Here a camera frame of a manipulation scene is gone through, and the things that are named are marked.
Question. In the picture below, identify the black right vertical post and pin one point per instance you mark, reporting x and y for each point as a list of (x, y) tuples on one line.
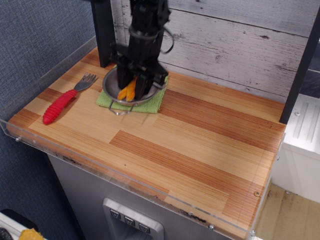
[(302, 70)]

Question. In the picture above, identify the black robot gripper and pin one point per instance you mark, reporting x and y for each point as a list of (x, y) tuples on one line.
[(139, 58)]

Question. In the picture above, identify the white ribbed side unit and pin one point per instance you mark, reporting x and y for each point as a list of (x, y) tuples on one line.
[(297, 165)]

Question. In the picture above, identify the grey toy fridge cabinet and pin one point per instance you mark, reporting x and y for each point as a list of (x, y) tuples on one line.
[(186, 208)]

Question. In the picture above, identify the silver dispenser button panel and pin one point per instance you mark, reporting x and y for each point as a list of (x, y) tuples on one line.
[(127, 224)]

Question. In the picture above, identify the green cloth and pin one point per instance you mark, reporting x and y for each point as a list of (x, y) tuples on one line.
[(147, 106)]

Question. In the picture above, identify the yellow object at corner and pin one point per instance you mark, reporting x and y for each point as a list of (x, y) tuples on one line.
[(30, 234)]

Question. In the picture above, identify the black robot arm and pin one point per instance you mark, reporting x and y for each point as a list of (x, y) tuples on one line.
[(149, 17)]

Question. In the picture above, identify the black vertical post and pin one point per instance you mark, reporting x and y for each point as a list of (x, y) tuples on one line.
[(302, 70), (104, 29)]

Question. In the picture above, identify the clear acrylic table guard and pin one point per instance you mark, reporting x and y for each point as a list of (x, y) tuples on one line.
[(204, 129)]

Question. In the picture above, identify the red-handled metal fork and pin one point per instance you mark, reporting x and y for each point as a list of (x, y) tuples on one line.
[(54, 110)]

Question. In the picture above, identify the black left vertical post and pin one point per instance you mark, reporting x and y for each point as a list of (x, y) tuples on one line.
[(104, 29)]

